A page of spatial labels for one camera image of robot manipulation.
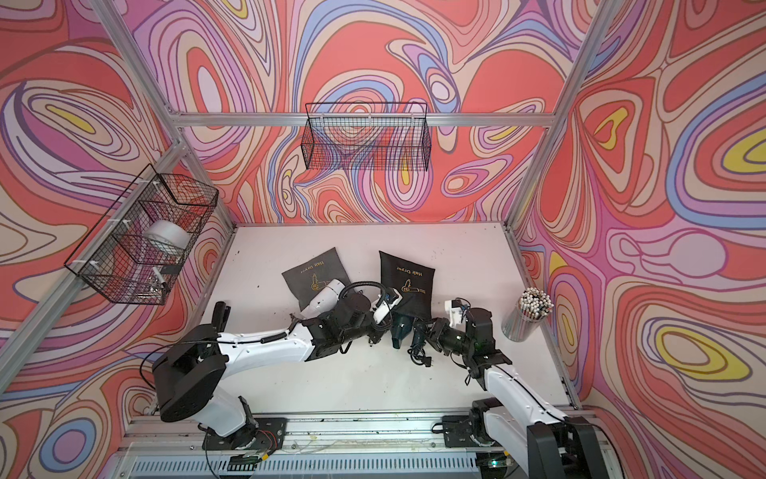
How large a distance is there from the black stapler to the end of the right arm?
2.11 ft

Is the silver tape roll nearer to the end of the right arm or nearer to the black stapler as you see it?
the black stapler

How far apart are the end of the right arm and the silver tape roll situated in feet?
2.20

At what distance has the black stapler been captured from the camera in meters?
0.92

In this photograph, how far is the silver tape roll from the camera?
72cm

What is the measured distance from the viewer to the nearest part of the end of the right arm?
647 millimetres

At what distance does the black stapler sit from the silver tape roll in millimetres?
274
